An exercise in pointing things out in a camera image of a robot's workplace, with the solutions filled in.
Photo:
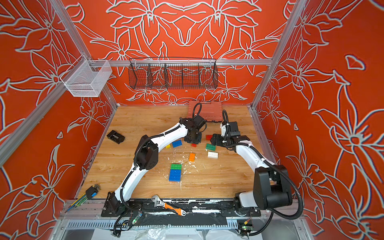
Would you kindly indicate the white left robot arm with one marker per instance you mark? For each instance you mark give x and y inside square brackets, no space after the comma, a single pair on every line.
[146,158]

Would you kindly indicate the black wire wall basket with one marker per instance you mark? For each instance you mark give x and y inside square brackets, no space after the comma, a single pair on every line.
[173,74]

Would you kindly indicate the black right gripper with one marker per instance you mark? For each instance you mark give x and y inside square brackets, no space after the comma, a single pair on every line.
[219,138]

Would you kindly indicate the hex key set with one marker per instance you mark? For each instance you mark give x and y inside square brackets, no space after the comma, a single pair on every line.
[90,193]

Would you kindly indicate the clear plastic wall bin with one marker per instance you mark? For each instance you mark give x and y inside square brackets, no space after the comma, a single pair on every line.
[83,80]

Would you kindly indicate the white lego brick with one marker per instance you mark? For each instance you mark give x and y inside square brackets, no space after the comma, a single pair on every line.
[213,155]

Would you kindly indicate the small orange lego brick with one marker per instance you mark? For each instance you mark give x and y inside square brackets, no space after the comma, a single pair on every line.
[192,157]

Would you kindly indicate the dark green lego brick right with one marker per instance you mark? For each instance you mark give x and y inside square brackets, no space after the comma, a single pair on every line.
[210,147]

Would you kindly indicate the orange handled adjustable wrench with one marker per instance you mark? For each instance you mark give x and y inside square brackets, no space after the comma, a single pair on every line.
[160,204]

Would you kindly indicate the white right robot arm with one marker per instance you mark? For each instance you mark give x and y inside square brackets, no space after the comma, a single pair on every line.
[270,189]

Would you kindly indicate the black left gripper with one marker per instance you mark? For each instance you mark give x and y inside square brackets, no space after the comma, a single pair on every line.
[196,142]

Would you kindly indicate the blue lego brick back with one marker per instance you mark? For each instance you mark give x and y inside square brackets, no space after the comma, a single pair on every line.
[177,143]

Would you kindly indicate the salmon red tool case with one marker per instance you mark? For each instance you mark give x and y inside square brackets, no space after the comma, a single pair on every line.
[211,111]

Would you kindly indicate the blue lego brick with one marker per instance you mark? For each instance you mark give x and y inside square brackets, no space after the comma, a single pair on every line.
[175,178]
[174,172]
[177,143]

